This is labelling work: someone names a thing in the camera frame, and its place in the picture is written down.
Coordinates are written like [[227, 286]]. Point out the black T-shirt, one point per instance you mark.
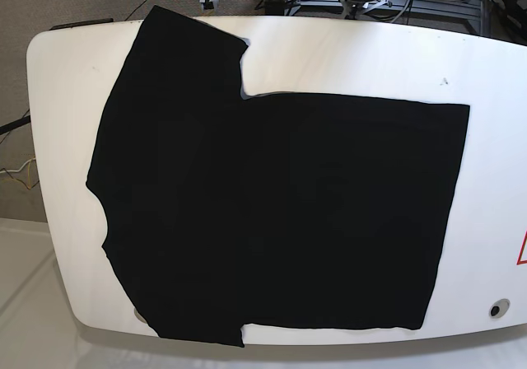
[[293, 210]]

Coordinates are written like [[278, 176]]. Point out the red triangle warning sticker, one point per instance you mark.
[[522, 255]]

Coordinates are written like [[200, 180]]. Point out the round table grommet hole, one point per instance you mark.
[[499, 308]]

